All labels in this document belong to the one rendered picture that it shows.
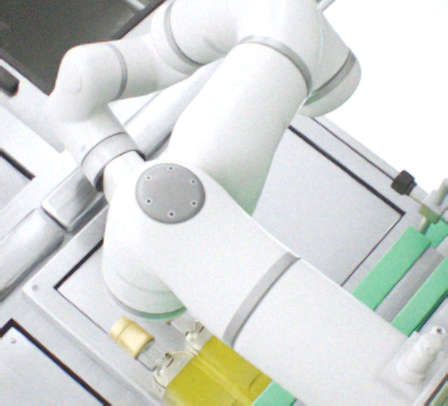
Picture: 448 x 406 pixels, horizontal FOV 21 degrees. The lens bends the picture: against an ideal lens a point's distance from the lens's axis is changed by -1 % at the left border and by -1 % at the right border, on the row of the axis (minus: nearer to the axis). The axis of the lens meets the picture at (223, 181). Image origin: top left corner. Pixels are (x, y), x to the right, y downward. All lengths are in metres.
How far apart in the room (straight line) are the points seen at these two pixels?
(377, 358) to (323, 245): 0.70
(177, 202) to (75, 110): 0.55
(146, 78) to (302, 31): 0.44
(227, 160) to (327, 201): 0.65
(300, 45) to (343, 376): 0.33
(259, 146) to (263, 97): 0.04
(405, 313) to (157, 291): 0.38
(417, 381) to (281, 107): 0.29
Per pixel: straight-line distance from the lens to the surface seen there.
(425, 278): 1.37
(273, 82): 1.09
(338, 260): 1.65
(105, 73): 1.48
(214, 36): 1.34
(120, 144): 1.51
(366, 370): 0.96
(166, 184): 0.99
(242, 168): 1.06
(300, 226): 1.66
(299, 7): 1.15
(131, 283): 1.04
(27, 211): 1.67
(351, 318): 0.97
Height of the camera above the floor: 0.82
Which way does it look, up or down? 14 degrees up
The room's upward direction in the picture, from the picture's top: 52 degrees counter-clockwise
